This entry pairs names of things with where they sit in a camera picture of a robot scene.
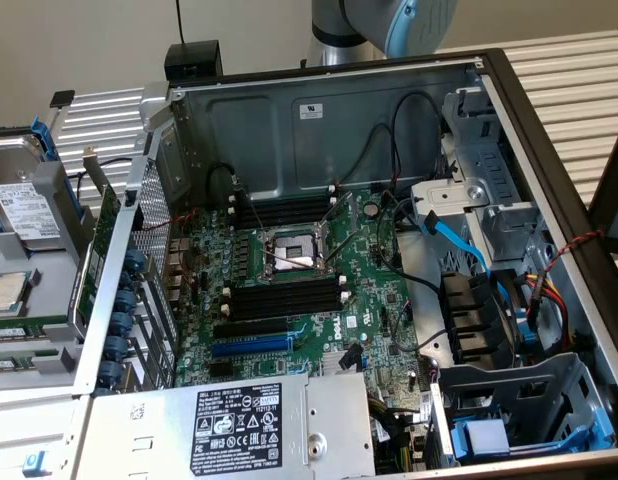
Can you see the green Dell motherboard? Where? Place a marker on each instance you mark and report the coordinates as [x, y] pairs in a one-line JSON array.
[[359, 300]]

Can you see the grey parts rack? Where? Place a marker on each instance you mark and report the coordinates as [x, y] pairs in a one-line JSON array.
[[49, 260]]

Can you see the metal network port stack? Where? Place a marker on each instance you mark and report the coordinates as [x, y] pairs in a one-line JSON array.
[[178, 250], [175, 273]]

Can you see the black power supply label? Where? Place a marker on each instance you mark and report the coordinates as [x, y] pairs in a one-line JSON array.
[[236, 430]]

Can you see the RAM slot white latches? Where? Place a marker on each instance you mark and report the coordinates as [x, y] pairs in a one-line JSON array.
[[284, 292], [284, 209], [288, 308], [283, 197]]

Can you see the open black PC case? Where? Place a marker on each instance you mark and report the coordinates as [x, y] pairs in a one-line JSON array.
[[269, 135]]

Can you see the silver metal disk bay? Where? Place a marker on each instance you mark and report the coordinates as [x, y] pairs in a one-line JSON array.
[[494, 190]]

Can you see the silver power supply box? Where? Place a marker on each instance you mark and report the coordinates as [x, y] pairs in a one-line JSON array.
[[154, 430]]

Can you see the black plastic fan shroud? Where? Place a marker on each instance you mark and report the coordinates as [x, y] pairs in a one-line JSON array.
[[469, 320]]

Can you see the blue round card latch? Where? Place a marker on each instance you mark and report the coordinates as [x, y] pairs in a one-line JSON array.
[[124, 301], [121, 324], [135, 261], [117, 348], [110, 373]]

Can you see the metal socket cover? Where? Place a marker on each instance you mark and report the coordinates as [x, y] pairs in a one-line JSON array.
[[339, 205]]

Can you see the small blue latch block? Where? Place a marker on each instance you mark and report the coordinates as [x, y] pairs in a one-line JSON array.
[[34, 464]]

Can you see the dark flat panel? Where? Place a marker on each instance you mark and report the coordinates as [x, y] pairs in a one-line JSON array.
[[611, 190]]

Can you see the metal USB port block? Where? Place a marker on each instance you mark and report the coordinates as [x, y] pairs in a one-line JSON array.
[[174, 296]]

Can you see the disk bay with blue rails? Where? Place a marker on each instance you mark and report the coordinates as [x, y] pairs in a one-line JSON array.
[[559, 390]]

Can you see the short black expansion slot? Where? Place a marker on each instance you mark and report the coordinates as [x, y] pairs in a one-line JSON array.
[[221, 370]]

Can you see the silver CPU chip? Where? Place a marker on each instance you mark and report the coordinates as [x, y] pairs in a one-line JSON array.
[[6, 292]]

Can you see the coin cell battery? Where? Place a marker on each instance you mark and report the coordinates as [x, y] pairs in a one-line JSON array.
[[372, 208]]

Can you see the hard disk with blue rails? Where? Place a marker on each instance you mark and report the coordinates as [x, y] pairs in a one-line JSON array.
[[19, 200]]

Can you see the black box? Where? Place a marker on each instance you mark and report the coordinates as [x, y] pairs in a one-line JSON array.
[[194, 60]]

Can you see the green graphics card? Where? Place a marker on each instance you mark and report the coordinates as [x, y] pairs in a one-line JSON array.
[[96, 240]]

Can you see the blue expansion slot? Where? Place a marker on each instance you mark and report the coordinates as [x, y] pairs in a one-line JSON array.
[[251, 346]]

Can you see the metal CPU socket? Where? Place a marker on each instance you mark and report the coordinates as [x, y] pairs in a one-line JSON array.
[[294, 250]]

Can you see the white case sticker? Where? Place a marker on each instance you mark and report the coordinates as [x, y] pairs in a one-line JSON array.
[[311, 111]]

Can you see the silver finned chipset heatsink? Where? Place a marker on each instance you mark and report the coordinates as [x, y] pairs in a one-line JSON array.
[[331, 362]]

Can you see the thin metal locking lever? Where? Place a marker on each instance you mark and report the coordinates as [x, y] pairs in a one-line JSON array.
[[255, 212], [289, 258]]

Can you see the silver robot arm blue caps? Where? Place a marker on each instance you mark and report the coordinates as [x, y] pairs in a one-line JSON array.
[[359, 30]]

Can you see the green RAM stick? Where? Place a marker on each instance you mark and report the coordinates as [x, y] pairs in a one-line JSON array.
[[34, 334], [1, 365]]

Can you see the long black expansion slot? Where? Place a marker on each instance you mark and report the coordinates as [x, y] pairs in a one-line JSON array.
[[251, 328]]

